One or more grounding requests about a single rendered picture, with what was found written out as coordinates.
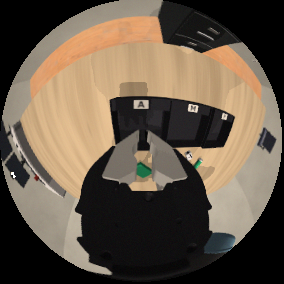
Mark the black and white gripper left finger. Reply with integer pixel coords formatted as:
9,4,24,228
75,130,141,215

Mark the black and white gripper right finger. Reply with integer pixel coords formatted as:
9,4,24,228
145,130,212,210

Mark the black rack of bins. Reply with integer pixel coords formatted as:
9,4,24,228
109,96,235,151

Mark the green rectangular block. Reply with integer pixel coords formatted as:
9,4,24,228
137,162,151,178

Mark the green battery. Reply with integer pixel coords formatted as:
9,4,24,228
194,158,203,169

